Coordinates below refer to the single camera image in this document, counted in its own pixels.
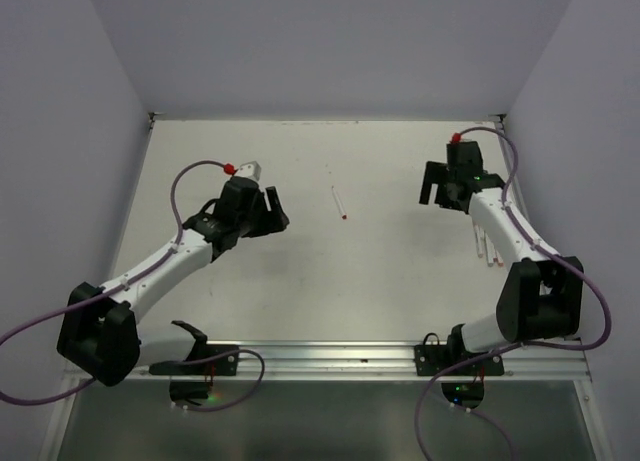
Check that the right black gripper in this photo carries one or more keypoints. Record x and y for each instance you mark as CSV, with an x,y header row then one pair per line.
x,y
435,171

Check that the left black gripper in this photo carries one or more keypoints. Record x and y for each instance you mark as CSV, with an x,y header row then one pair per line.
x,y
272,219

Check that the white pen red tip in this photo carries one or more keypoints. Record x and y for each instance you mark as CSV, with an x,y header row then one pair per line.
x,y
339,204

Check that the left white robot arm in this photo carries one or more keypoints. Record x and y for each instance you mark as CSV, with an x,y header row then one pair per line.
x,y
100,333

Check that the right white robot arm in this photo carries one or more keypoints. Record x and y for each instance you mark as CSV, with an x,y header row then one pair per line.
x,y
540,298

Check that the white pen red cap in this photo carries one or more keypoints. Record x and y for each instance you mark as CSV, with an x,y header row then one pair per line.
x,y
497,259

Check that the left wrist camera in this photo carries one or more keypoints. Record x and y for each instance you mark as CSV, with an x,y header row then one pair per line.
x,y
250,170

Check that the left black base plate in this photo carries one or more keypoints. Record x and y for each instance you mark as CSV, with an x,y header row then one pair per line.
x,y
220,361

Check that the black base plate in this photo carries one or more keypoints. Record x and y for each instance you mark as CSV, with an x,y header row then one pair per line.
x,y
432,359
220,361

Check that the aluminium front rail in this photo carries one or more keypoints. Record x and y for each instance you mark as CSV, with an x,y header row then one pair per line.
x,y
334,361

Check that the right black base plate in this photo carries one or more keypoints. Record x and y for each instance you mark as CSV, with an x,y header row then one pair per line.
x,y
432,359

